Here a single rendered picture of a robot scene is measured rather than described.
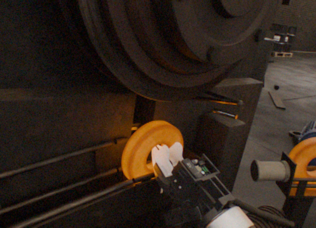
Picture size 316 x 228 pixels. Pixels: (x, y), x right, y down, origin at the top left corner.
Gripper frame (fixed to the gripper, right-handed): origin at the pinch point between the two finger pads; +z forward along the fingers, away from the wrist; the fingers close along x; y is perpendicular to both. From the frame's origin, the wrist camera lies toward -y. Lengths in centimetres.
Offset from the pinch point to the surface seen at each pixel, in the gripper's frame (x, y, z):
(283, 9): -1088, -113, 601
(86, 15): 21.0, 27.6, 5.2
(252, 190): -126, -83, 12
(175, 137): -4.1, 3.4, 0.0
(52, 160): 21.6, -1.5, 4.6
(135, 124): -0.6, -0.7, 9.8
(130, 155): 7.6, 1.1, -0.3
